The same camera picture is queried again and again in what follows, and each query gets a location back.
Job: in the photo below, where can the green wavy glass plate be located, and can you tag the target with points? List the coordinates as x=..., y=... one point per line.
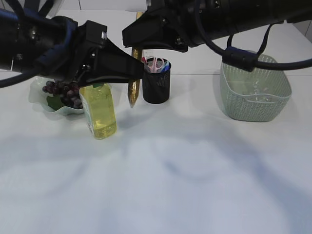
x=36, y=95

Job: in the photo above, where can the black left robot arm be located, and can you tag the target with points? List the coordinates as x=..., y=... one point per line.
x=59, y=49

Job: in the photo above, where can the clear plastic ruler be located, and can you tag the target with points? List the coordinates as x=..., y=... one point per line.
x=148, y=53

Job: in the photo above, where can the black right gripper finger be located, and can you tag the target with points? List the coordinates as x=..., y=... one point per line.
x=156, y=29

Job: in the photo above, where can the pink scissors with purple sheath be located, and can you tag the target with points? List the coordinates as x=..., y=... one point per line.
x=154, y=65

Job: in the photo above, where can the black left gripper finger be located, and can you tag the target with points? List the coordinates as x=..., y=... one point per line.
x=108, y=64

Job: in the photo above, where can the gold glitter pen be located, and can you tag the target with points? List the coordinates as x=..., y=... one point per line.
x=134, y=82

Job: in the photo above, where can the yellow tea bottle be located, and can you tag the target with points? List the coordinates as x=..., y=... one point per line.
x=98, y=105

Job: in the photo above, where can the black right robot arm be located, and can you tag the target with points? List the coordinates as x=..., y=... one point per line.
x=221, y=18

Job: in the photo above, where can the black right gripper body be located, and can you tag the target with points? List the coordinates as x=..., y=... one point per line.
x=183, y=11

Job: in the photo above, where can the black mesh pen cup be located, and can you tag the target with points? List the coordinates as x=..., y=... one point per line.
x=156, y=86

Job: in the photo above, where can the purple grape bunch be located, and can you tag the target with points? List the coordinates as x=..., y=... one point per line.
x=62, y=94

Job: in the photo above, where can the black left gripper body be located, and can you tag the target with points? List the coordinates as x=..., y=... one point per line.
x=84, y=44

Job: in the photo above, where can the green woven plastic basket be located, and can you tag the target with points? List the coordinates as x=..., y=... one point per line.
x=233, y=86

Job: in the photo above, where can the blue scissors with sheath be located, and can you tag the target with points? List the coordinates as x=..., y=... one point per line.
x=165, y=66

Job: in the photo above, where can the clear plastic sheet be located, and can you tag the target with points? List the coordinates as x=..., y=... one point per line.
x=257, y=92

